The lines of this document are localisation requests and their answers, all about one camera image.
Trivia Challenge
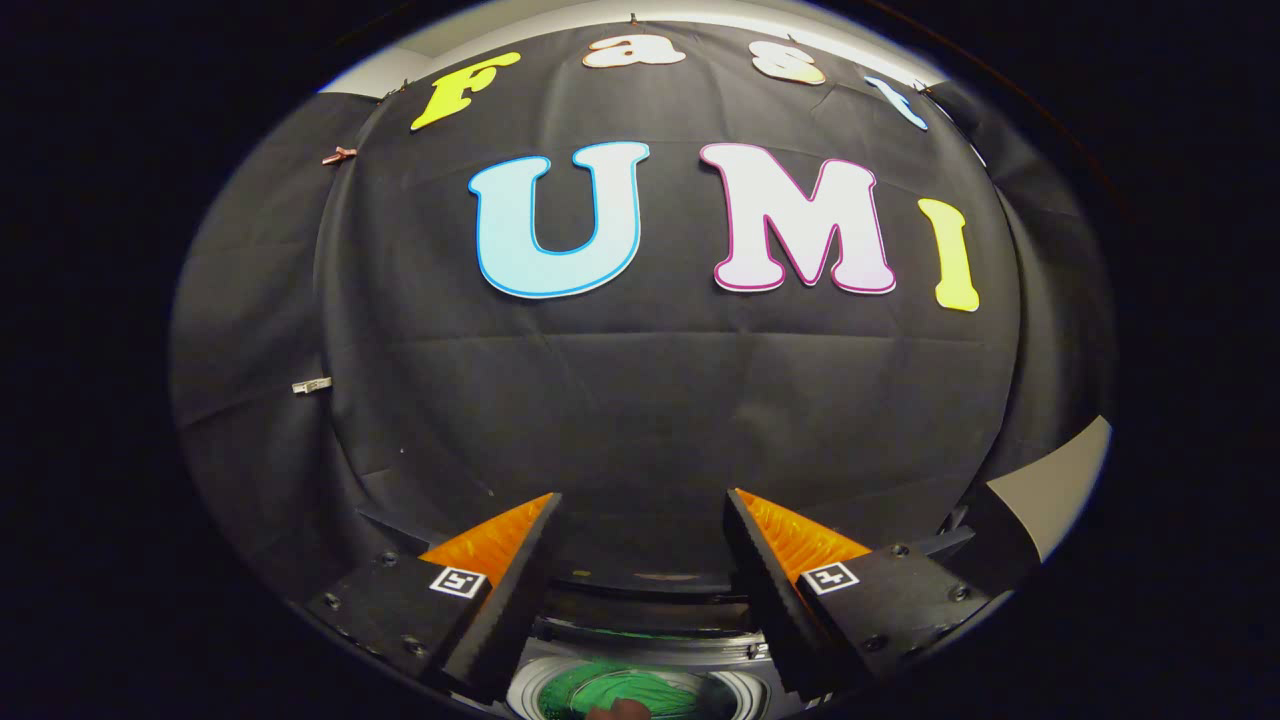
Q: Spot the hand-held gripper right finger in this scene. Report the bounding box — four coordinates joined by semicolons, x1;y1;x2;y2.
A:
723;487;993;702

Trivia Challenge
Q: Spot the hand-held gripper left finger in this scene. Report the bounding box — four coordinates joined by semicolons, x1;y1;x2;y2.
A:
303;490;564;707

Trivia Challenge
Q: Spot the grey top-load washing machine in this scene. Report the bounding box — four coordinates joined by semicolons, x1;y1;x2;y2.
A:
500;572;806;720

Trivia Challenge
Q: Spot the green polo shirt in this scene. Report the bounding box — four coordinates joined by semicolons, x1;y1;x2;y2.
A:
540;658;723;720

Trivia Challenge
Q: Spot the black backdrop cloth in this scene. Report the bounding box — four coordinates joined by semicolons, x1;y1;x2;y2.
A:
168;20;1117;621

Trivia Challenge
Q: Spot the grey cabinet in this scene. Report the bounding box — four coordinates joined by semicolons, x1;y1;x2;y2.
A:
985;415;1113;563

